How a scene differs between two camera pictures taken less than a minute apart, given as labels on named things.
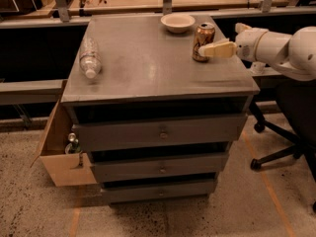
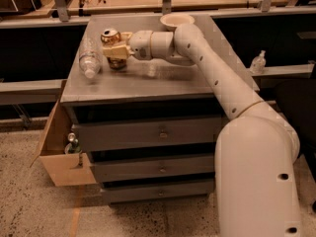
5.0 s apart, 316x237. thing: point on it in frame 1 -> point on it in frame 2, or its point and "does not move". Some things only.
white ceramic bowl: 178,22 does not move
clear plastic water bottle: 89,57 does not move
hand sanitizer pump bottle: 258,67 does not move
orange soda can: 204,36 -> 112,37
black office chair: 297,100 does not move
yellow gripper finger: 240,27 -> 125,37
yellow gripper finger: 219,49 -> 118,52
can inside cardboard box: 73,146 does not move
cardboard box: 67,169 does not move
